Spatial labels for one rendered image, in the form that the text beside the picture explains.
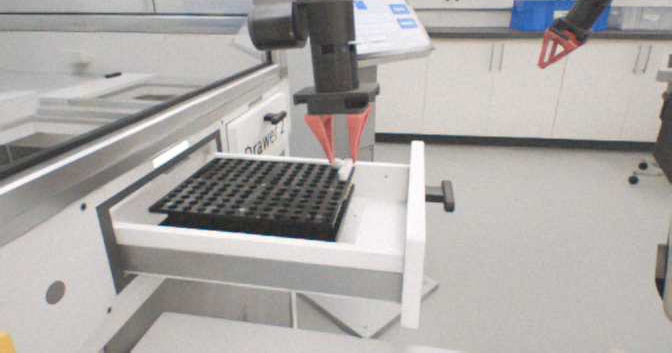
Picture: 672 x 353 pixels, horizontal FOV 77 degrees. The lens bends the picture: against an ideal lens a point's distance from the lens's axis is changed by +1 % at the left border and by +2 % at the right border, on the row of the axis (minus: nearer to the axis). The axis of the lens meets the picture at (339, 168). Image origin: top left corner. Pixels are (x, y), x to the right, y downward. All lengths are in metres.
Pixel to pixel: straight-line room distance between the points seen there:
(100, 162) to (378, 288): 0.32
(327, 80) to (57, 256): 0.33
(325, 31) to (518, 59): 3.06
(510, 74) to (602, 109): 0.75
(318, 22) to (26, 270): 0.37
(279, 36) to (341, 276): 0.29
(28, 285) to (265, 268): 0.21
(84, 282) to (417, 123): 3.16
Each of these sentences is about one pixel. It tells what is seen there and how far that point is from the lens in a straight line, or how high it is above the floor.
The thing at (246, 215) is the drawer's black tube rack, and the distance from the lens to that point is 0.50.
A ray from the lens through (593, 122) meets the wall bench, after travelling 3.82.
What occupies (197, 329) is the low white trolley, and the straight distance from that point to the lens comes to 0.57.
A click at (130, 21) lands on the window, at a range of 0.58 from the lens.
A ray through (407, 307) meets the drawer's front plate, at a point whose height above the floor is 0.85.
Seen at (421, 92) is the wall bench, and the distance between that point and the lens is 3.44.
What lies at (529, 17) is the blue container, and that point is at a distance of 3.65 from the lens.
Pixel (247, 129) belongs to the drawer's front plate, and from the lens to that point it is 0.80.
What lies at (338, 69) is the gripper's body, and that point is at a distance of 0.51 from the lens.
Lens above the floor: 1.13
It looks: 22 degrees down
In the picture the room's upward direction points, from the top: straight up
